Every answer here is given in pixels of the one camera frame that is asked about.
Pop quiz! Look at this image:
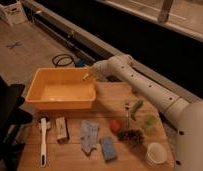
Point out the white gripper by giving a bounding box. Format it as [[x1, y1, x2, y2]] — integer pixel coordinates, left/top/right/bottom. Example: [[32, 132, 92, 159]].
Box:
[[89, 62, 106, 82]]

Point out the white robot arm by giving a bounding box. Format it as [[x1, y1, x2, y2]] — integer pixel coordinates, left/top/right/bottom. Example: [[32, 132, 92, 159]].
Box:
[[90, 55, 203, 171]]

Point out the yellow plastic tray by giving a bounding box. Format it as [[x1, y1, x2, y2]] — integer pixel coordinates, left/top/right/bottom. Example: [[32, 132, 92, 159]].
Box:
[[26, 67, 96, 110]]

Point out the blue round object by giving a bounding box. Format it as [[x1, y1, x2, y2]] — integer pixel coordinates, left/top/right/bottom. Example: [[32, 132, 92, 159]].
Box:
[[75, 59, 88, 67]]

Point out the green cucumber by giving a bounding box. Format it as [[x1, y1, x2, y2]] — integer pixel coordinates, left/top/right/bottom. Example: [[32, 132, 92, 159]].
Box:
[[130, 100, 143, 121]]

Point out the red orange fruit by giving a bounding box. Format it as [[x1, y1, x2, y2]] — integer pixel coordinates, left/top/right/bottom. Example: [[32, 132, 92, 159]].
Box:
[[110, 119, 122, 134]]

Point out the light blue cloth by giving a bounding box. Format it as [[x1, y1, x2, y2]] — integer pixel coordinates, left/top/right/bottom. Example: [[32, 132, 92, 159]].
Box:
[[80, 120, 99, 155]]

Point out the small cardboard box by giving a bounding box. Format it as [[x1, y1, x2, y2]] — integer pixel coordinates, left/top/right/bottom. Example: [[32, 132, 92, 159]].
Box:
[[56, 117, 69, 143]]

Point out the green plastic cup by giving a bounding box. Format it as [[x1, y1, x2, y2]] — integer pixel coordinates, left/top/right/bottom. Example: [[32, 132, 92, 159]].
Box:
[[142, 115, 157, 129]]

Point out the bunch of dark grapes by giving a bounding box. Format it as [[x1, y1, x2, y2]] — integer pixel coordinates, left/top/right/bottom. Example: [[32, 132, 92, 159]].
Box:
[[117, 129, 144, 144]]

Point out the white dish brush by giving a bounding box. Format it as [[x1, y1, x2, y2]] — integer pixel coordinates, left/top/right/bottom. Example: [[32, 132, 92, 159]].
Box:
[[40, 117, 50, 167]]

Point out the blue sponge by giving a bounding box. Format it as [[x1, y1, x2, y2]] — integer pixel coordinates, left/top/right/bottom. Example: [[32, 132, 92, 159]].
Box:
[[99, 137, 117, 161]]

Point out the white bowl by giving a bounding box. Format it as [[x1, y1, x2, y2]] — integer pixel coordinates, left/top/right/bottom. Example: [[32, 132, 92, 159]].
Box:
[[145, 142, 167, 165]]

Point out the black chair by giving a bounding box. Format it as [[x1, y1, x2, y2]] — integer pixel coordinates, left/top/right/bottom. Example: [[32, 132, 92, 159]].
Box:
[[0, 74, 33, 171]]

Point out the white storage box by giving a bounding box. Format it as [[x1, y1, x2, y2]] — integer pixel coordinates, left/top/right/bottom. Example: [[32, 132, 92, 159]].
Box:
[[0, 0, 29, 28]]

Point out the black coiled cable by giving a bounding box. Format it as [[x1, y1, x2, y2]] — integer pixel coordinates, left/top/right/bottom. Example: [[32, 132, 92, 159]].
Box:
[[51, 53, 76, 68]]

